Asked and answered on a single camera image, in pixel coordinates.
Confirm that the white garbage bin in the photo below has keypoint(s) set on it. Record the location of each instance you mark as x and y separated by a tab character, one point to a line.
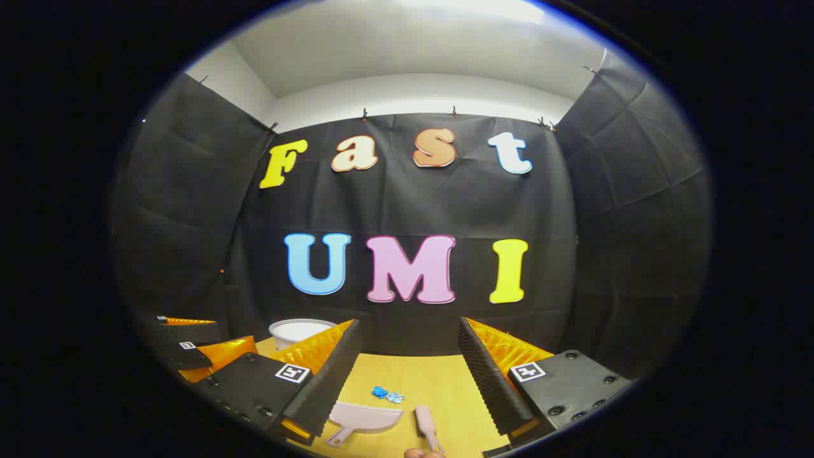
296	332

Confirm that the pale pink small broom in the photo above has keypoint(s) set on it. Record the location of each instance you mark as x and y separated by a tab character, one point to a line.
425	421

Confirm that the yellow wooden desktop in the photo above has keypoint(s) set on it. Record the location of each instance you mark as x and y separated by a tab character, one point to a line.
445	381

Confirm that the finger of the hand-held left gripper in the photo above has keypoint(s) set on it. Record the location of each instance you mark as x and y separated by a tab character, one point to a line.
191	357
187	332

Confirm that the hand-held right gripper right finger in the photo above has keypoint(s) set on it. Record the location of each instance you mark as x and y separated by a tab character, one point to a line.
489	375

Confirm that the black backdrop cloth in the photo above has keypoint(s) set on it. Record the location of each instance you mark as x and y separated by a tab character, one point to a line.
407	203

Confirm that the dark blue paper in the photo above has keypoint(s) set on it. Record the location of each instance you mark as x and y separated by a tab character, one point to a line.
380	392

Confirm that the pale pink dustpan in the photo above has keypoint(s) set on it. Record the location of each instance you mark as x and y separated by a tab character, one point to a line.
369	416

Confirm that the ceiling light panel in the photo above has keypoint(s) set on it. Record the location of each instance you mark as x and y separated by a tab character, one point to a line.
477	9

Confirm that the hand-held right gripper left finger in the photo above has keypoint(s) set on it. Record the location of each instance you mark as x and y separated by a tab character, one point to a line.
331	375

